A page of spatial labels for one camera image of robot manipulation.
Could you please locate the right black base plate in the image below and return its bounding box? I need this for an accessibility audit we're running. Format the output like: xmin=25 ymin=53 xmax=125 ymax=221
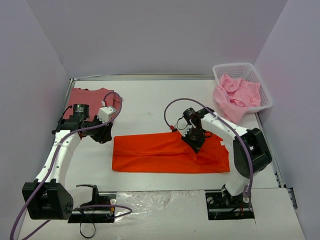
xmin=205 ymin=190 xmax=255 ymax=221

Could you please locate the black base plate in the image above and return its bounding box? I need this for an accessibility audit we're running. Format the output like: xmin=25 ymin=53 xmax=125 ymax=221
xmin=205 ymin=190 xmax=255 ymax=221
xmin=67 ymin=192 xmax=117 ymax=224

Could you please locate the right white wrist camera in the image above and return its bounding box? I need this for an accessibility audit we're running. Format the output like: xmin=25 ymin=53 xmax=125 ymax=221
xmin=173 ymin=117 xmax=192 ymax=137

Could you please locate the thin black cable loop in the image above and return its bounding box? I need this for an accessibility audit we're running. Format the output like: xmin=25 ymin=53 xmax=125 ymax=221
xmin=79 ymin=207 xmax=97 ymax=239

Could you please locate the light pink t shirt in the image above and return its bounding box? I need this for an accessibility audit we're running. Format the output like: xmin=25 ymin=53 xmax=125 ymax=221
xmin=213 ymin=74 xmax=261 ymax=124

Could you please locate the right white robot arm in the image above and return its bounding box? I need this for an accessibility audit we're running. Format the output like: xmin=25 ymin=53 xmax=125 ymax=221
xmin=178 ymin=107 xmax=272 ymax=207

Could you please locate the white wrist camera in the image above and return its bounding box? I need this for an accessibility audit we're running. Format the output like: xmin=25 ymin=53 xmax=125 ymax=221
xmin=173 ymin=117 xmax=192 ymax=137
xmin=97 ymin=106 xmax=117 ymax=123

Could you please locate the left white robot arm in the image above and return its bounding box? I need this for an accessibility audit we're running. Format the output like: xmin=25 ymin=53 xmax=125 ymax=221
xmin=22 ymin=104 xmax=117 ymax=220

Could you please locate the dusty red folded t shirt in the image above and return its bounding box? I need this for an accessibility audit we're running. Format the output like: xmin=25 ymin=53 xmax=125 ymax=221
xmin=64 ymin=88 xmax=121 ymax=121

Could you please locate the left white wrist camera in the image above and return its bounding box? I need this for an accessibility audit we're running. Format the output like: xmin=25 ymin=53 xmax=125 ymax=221
xmin=97 ymin=106 xmax=117 ymax=123

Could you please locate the white plastic basket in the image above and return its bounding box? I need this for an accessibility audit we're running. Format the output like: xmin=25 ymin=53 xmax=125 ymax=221
xmin=212 ymin=62 xmax=273 ymax=114

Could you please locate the orange t shirt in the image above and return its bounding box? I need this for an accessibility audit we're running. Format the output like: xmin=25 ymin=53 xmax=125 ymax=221
xmin=111 ymin=132 xmax=230 ymax=174

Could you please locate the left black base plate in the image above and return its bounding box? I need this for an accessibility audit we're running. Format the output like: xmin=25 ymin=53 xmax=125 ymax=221
xmin=67 ymin=192 xmax=117 ymax=224

